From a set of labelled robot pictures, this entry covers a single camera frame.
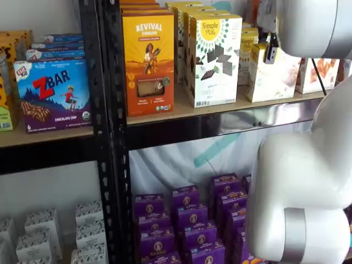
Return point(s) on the white patterned small box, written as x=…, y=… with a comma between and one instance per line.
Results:
x=42, y=222
x=33, y=248
x=89, y=255
x=5, y=242
x=90, y=235
x=89, y=213

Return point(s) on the orange white crackers box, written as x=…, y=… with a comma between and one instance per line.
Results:
x=308, y=77
x=346, y=70

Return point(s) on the black metal shelving unit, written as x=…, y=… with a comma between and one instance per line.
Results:
x=115, y=110
x=90, y=82

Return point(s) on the teal tape strip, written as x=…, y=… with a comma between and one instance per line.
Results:
x=214, y=151

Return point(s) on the yellow chocolate chip cookie box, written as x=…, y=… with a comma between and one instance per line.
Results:
x=4, y=93
x=19, y=41

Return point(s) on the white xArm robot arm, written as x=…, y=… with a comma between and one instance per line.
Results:
x=288, y=170

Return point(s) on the orange Revival cracker box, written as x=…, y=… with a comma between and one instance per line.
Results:
x=143, y=6
x=148, y=66
x=145, y=11

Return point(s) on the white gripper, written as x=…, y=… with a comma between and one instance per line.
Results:
x=268, y=13

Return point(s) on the green labelled snack box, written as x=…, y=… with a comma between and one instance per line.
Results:
x=5, y=118

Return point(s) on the blue purple ZBar box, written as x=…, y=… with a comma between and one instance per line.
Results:
x=64, y=38
x=55, y=96
x=57, y=46
x=55, y=54

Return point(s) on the purple snack box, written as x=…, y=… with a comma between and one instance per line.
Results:
x=158, y=242
x=200, y=236
x=160, y=259
x=236, y=217
x=148, y=204
x=186, y=196
x=207, y=254
x=192, y=217
x=240, y=244
x=246, y=182
x=225, y=184
x=232, y=199
x=154, y=222

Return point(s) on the large Simple Mills cookie box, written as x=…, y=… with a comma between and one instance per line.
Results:
x=217, y=79
x=178, y=27
x=188, y=16
x=181, y=4

